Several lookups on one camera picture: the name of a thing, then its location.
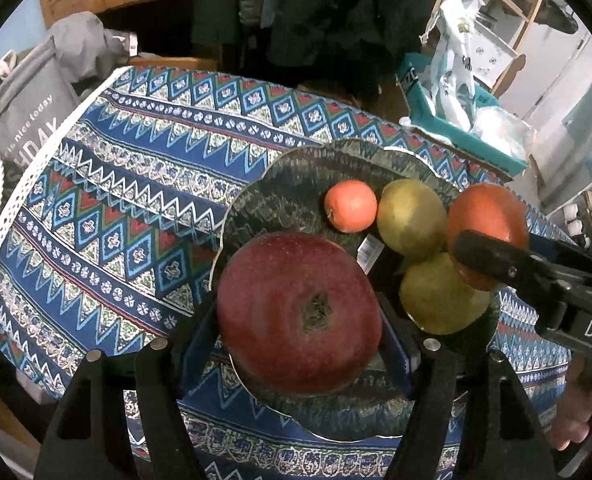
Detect grey fabric storage bag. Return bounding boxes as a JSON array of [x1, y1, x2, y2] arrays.
[[0, 35, 84, 161]]

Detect wooden shelf unit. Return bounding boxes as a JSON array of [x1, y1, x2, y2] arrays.
[[446, 0, 552, 96]]

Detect red apple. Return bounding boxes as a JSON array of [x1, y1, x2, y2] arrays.
[[217, 232, 383, 395]]

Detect blue patterned tablecloth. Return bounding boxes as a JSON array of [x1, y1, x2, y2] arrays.
[[0, 65, 577, 480]]

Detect yellow-green pear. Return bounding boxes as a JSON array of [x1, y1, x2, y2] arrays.
[[400, 252, 492, 336]]

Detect person's right hand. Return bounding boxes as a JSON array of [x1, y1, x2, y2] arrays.
[[550, 357, 592, 453]]

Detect large green pear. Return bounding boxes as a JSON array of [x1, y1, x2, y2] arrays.
[[377, 178, 449, 258]]

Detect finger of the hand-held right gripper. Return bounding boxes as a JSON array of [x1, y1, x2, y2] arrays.
[[452, 229, 572, 311], [526, 232, 592, 276]]

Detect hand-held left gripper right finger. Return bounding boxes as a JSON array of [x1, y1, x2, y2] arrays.
[[373, 292, 559, 480]]

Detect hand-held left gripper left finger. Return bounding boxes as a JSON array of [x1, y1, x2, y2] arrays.
[[34, 290, 221, 480]]

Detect small tangerine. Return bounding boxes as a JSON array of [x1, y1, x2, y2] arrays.
[[324, 180, 378, 234]]

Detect silver refrigerator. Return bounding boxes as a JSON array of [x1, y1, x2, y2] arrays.
[[523, 20, 592, 211]]

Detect blue white sticker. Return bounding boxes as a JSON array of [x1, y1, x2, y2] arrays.
[[357, 236, 384, 275]]

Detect white printed plastic bag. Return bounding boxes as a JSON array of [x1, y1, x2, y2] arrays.
[[421, 0, 492, 131]]

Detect teal cardboard box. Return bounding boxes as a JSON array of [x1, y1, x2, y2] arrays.
[[396, 52, 529, 176]]

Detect dark hanging clothes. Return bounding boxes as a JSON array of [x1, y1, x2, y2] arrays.
[[190, 0, 439, 101]]

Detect clear glass plate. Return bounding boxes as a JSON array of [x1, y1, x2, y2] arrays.
[[210, 138, 502, 443]]

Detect crumpled grey cloth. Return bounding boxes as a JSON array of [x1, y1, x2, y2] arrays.
[[53, 11, 139, 96]]

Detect orange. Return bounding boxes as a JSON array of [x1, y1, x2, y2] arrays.
[[446, 183, 530, 292]]

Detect clear plastic bag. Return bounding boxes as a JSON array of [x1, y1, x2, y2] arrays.
[[471, 105, 537, 161]]

